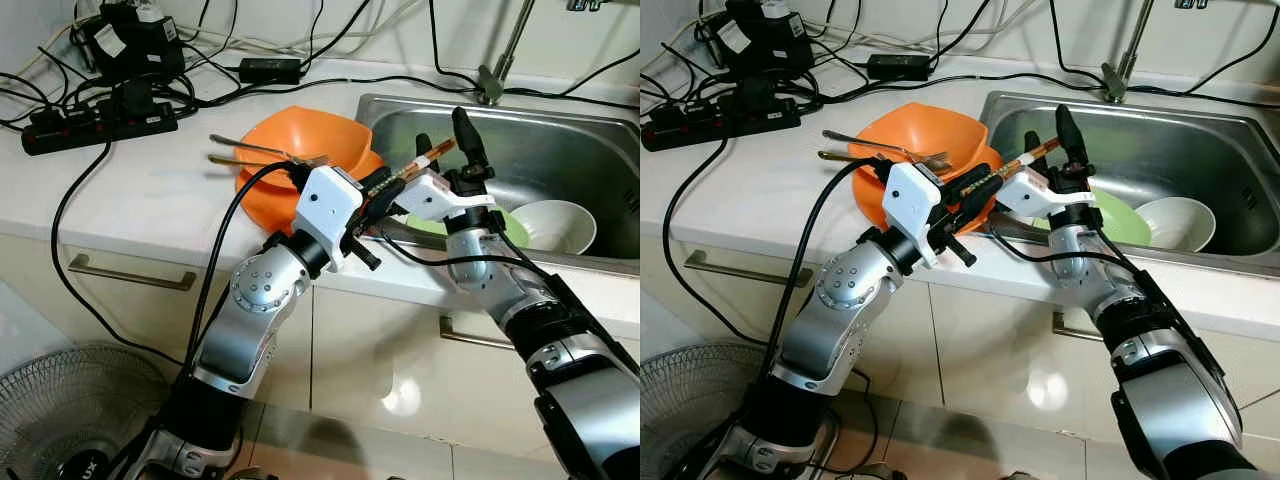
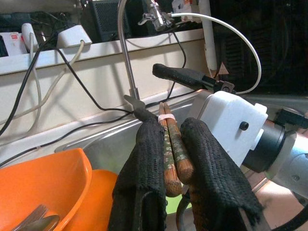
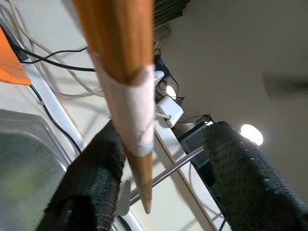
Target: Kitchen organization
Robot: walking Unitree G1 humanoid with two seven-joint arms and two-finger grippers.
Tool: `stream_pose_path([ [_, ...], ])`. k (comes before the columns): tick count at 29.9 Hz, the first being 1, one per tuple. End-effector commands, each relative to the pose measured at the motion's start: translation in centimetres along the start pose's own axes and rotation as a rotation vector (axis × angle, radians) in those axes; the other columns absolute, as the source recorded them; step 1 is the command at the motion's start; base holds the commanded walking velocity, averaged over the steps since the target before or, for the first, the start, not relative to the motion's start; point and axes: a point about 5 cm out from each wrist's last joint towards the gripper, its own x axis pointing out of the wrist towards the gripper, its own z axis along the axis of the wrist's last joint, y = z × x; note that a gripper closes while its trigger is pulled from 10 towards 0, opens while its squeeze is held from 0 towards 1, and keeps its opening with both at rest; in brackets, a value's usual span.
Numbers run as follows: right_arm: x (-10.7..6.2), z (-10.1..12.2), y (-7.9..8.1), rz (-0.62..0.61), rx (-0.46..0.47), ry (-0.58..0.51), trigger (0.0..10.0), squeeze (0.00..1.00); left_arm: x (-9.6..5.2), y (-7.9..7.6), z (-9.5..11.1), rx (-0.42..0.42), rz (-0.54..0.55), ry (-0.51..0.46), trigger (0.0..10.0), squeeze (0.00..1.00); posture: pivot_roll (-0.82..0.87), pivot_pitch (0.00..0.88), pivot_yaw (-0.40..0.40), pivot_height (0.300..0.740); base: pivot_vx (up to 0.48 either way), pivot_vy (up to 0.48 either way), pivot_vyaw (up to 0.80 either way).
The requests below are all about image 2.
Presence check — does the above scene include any white plug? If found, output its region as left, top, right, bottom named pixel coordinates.
left=21, top=23, right=39, bottom=53

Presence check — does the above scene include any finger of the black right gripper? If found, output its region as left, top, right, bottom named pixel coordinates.
left=152, top=63, right=218, bottom=89

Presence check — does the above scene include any black appliance box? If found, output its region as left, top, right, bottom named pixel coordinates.
left=209, top=0, right=308, bottom=95

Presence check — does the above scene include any black mesh box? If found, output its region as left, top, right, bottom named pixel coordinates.
left=89, top=0, right=132, bottom=43

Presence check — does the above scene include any white water hose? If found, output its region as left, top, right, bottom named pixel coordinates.
left=170, top=12, right=262, bottom=95

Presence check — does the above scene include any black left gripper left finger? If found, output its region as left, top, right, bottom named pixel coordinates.
left=108, top=107, right=167, bottom=231

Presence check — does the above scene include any steel faucet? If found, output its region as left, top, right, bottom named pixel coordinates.
left=117, top=0, right=174, bottom=115

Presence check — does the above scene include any white adapter block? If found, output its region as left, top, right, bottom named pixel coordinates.
left=56, top=25, right=93, bottom=49

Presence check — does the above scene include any black cable pale mark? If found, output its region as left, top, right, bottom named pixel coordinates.
left=0, top=91, right=195, bottom=169

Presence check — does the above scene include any green plate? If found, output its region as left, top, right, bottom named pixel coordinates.
left=165, top=192, right=185, bottom=215

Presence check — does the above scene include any white pipe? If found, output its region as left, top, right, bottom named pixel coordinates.
left=199, top=0, right=219, bottom=73

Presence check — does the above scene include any steel fork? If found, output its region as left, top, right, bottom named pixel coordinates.
left=11, top=204, right=50, bottom=231

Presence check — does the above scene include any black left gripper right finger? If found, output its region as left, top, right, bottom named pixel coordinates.
left=180, top=117, right=265, bottom=231

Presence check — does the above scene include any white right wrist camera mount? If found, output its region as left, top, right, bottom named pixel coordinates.
left=191, top=90, right=269, bottom=167

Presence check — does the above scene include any orange plastic bowl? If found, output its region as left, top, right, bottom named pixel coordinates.
left=0, top=148, right=93, bottom=231

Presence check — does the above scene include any white box red label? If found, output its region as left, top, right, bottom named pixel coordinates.
left=0, top=32, right=27, bottom=58

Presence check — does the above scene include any stainless steel sink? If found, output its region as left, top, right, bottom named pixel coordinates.
left=54, top=92, right=308, bottom=231

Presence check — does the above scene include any steel spoon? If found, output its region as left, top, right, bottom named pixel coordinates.
left=21, top=214, right=61, bottom=231

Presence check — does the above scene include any orange plastic plate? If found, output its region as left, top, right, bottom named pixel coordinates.
left=79, top=169, right=119, bottom=231

